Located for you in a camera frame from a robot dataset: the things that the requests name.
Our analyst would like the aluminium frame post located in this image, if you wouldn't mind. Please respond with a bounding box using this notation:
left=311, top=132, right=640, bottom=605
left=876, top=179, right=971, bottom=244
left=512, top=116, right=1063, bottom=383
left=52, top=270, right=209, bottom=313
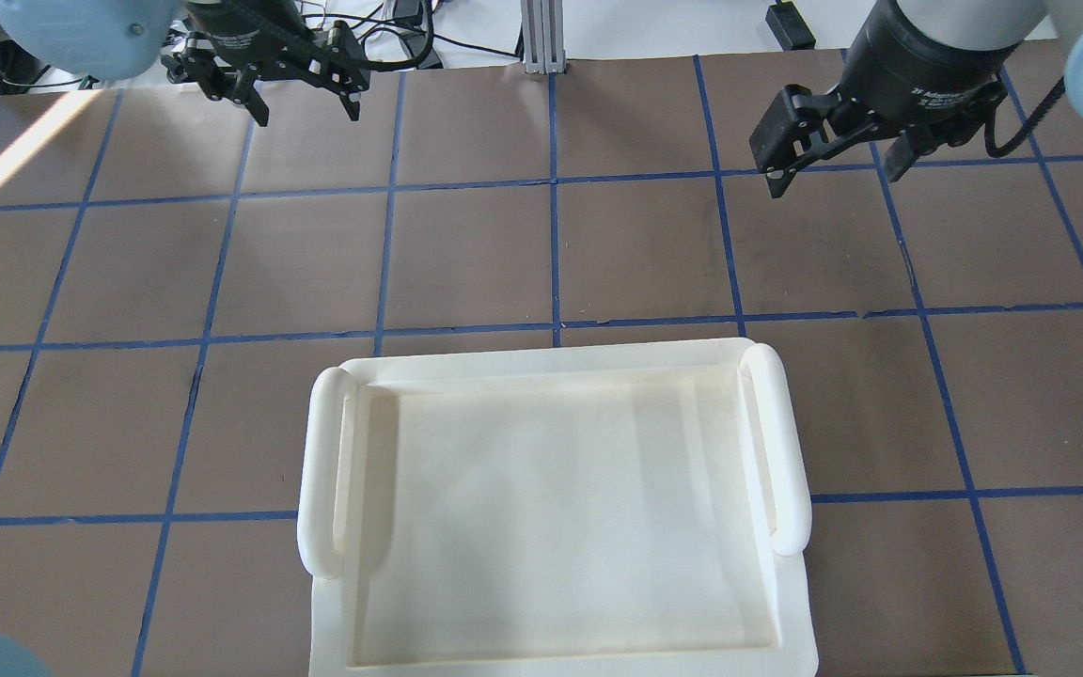
left=520, top=0, right=567, bottom=74

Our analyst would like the white plastic tray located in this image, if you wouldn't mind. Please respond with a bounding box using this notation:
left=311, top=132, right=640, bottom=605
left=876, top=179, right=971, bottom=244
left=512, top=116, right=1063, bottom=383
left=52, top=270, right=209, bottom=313
left=297, top=338, right=818, bottom=676

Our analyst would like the black power brick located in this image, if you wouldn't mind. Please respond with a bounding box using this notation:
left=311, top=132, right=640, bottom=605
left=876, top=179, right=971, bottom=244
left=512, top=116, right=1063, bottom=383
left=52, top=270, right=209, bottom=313
left=764, top=1, right=815, bottom=52

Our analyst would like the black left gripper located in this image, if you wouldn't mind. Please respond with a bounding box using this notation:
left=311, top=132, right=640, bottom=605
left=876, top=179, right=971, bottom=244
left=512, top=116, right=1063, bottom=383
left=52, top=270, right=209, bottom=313
left=162, top=1, right=370, bottom=127

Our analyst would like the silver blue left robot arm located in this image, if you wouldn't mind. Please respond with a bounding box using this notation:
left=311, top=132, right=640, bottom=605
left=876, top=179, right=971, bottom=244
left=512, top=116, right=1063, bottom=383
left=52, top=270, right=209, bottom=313
left=0, top=1, right=371, bottom=127

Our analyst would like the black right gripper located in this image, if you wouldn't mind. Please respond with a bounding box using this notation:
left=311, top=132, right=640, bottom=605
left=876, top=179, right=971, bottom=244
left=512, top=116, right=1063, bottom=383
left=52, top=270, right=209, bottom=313
left=749, top=1, right=1009, bottom=198

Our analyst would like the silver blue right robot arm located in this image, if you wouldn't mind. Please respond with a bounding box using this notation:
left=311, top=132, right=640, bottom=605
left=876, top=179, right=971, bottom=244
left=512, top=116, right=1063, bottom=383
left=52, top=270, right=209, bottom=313
left=749, top=1, right=1083, bottom=197

